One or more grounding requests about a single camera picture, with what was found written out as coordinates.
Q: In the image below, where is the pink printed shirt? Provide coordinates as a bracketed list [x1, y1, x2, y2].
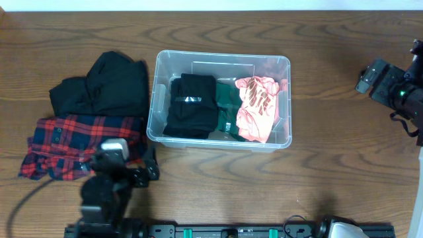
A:
[235, 76, 288, 143]

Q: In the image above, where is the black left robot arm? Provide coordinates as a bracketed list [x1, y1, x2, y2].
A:
[65, 147, 159, 238]

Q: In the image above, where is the black cable left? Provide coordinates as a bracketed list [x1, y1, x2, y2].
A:
[5, 177, 56, 238]

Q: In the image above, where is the clear plastic storage bin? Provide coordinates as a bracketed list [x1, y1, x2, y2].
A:
[146, 50, 292, 153]

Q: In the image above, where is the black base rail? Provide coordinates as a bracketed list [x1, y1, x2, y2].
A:
[63, 223, 396, 238]

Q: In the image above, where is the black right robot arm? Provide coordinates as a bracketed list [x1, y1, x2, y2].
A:
[355, 40, 422, 146]

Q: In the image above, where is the green garment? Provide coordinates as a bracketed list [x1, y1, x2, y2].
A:
[215, 83, 245, 142]

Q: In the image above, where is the red black plaid shirt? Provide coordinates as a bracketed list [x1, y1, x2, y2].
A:
[19, 114, 147, 180]

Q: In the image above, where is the black cable loop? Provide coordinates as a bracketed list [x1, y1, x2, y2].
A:
[283, 214, 308, 236]

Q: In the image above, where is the white post right edge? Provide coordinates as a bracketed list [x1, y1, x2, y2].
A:
[407, 148, 423, 238]

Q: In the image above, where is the black hooded sweatshirt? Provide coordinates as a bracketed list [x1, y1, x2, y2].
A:
[50, 51, 149, 118]

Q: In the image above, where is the black garment with tape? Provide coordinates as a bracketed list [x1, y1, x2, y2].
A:
[163, 73, 219, 139]

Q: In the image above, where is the white grey base unit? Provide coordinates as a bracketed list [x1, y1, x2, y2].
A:
[316, 216, 369, 238]

